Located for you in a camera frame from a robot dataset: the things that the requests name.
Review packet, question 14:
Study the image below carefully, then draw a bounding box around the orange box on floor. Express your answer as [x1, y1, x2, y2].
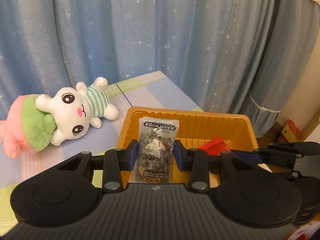
[281, 119, 301, 137]

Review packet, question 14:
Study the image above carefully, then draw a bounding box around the clear black seaweed snack packet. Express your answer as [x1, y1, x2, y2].
[129, 116, 179, 184]

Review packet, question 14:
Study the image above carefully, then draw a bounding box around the white rabbit carrot plush toy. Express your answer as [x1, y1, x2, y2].
[1, 77, 119, 159]

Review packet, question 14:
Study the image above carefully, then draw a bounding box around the orange plastic tray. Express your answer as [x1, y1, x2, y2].
[116, 106, 259, 189]

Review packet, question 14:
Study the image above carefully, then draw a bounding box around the red snack packet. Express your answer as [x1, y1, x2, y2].
[197, 137, 231, 156]

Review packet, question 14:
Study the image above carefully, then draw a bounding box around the checked pastel tablecloth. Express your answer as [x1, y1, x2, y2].
[0, 70, 205, 230]

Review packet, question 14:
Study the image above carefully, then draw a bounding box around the blue star curtain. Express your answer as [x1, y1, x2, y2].
[1, 0, 319, 137]

